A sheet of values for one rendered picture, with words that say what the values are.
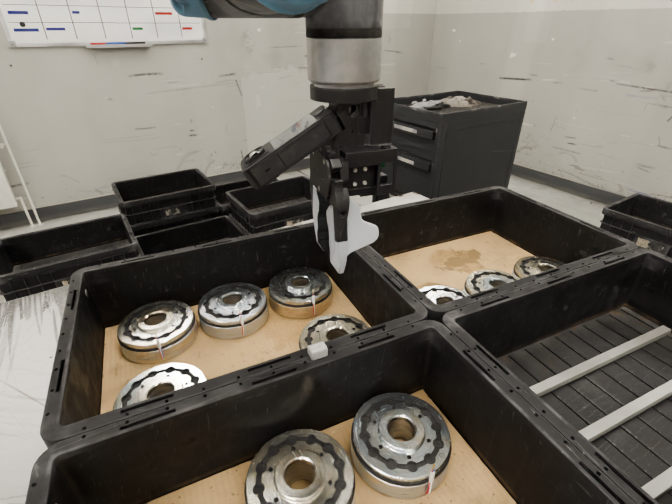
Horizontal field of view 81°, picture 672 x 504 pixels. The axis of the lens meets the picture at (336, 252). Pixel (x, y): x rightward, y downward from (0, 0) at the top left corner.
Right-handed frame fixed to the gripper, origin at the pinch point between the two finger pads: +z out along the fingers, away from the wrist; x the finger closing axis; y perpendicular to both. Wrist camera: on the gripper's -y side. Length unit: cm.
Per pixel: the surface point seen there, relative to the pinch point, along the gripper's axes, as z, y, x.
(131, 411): 4.4, -23.0, -13.3
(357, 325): 11.6, 3.8, -1.7
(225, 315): 11.2, -13.6, 6.5
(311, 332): 11.6, -2.8, -0.9
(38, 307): 27, -51, 44
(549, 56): -2, 268, 235
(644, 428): 14.7, 29.3, -26.0
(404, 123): 16, 83, 131
